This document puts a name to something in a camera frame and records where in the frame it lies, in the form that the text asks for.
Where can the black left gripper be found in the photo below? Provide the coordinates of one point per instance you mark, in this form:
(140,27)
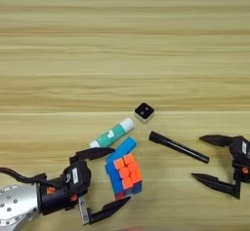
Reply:
(55,196)

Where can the teal and white glue stick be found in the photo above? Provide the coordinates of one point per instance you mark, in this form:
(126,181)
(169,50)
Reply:
(112,134)

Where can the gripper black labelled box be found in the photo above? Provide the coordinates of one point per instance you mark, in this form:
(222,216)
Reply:
(242,150)
(76,176)

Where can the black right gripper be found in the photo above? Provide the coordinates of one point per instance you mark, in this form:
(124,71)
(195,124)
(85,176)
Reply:
(242,173)

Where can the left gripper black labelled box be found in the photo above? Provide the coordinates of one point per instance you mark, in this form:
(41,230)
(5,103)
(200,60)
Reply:
(76,176)

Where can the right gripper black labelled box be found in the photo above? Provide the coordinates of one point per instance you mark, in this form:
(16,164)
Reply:
(242,150)

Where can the blue rectangular block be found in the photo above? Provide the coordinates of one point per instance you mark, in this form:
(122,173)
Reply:
(123,147)

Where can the small black and white cube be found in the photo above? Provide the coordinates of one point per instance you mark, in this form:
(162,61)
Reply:
(144,111)

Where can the black marker pen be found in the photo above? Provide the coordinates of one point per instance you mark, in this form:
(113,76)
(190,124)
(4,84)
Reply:
(177,146)

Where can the orange and blue puzzle cube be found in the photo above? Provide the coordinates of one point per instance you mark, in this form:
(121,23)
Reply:
(125,175)

